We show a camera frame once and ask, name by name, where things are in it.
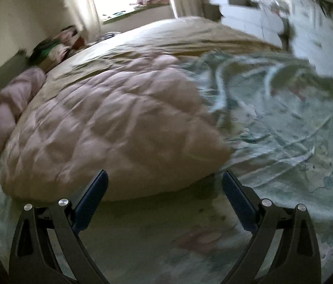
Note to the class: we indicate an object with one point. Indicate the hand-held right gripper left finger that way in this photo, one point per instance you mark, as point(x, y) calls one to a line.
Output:
point(91, 198)

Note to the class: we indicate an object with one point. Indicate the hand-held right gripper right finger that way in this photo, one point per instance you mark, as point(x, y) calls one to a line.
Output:
point(238, 199)

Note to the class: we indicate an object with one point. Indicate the pink quilted duvet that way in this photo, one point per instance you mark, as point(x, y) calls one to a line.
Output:
point(110, 124)

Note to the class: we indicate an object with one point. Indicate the pile of mixed clothes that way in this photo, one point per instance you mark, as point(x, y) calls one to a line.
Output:
point(60, 47)

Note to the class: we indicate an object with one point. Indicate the green floral bed sheet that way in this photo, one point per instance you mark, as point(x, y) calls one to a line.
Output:
point(287, 142)

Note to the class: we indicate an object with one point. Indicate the pink pillow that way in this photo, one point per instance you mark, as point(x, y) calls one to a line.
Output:
point(4, 109)

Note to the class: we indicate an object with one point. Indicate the grey-green headboard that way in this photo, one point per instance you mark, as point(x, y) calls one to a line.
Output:
point(4, 71)

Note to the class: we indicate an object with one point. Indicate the tan bed sheet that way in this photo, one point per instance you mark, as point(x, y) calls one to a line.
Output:
point(169, 35)

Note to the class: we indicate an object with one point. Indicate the white cabinet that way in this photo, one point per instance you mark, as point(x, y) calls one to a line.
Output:
point(314, 32)

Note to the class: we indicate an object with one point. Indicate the white drawer unit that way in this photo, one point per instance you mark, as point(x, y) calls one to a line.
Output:
point(249, 14)

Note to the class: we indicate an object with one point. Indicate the small pink cloth heap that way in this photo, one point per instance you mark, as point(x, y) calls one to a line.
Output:
point(151, 0)

